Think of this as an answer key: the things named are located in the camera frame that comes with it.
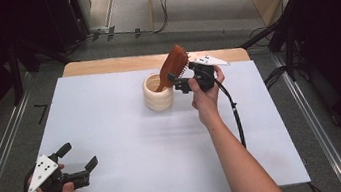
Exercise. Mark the cream ringed holder cup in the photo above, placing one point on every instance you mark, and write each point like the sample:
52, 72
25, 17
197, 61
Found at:
159, 102

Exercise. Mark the person's right hand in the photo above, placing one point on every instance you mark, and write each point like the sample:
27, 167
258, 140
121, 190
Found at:
208, 104

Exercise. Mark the black metal stand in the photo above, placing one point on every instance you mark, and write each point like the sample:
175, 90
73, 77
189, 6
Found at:
285, 42
17, 73

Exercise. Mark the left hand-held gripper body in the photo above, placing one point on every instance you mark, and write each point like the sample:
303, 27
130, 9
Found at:
44, 169

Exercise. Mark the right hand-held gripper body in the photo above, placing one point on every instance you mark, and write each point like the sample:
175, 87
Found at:
204, 76

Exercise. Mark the black cabinet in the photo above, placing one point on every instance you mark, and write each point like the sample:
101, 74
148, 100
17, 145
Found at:
69, 16

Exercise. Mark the wooden hairbrush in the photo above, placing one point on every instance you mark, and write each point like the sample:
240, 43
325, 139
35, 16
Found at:
174, 64

